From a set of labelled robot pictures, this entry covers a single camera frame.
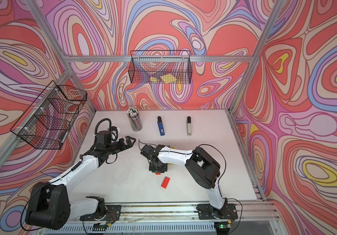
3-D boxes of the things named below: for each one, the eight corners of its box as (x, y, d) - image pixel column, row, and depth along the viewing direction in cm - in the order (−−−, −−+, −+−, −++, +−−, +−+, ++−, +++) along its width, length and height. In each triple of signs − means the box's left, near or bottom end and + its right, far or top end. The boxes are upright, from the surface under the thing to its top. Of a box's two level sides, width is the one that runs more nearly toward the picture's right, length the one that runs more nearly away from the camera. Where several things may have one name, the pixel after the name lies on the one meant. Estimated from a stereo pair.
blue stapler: (160, 136, 105) (159, 132, 101) (157, 120, 115) (156, 116, 111) (164, 135, 105) (164, 131, 102) (161, 120, 115) (160, 115, 111)
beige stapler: (187, 135, 106) (188, 131, 102) (187, 120, 115) (187, 116, 111) (190, 136, 106) (191, 131, 102) (190, 121, 115) (191, 116, 111)
